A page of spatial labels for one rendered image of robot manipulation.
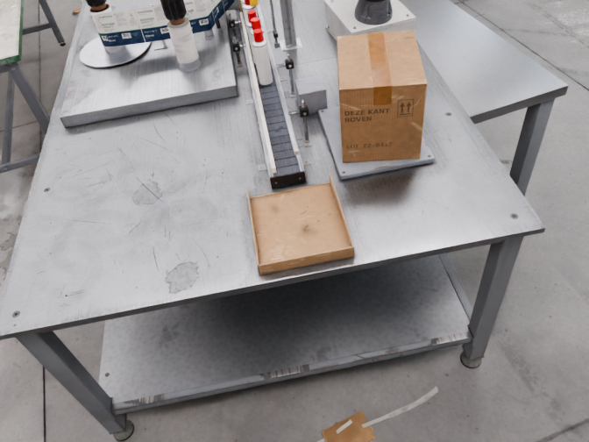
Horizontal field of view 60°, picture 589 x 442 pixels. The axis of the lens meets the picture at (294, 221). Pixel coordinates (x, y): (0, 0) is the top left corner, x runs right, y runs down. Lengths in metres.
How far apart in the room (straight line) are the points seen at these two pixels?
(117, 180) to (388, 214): 0.90
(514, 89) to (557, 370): 1.07
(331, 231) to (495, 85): 0.89
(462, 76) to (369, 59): 0.57
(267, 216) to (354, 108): 0.40
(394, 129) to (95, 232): 0.95
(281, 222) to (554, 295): 1.37
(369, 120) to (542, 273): 1.28
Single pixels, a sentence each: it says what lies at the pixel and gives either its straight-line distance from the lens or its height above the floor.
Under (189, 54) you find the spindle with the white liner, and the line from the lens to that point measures 2.13.
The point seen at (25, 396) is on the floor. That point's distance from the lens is 2.50.
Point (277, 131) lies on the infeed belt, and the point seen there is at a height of 0.88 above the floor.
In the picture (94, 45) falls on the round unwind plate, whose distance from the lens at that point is 2.54.
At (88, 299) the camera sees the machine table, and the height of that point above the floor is 0.83.
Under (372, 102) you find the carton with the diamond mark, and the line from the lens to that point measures 1.50.
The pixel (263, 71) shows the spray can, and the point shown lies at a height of 0.94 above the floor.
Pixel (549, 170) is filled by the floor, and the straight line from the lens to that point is 3.01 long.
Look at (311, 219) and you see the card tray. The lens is 1.49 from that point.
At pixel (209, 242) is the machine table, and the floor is 0.83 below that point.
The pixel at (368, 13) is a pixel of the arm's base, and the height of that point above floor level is 0.98.
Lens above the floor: 1.92
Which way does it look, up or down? 47 degrees down
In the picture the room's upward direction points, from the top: 9 degrees counter-clockwise
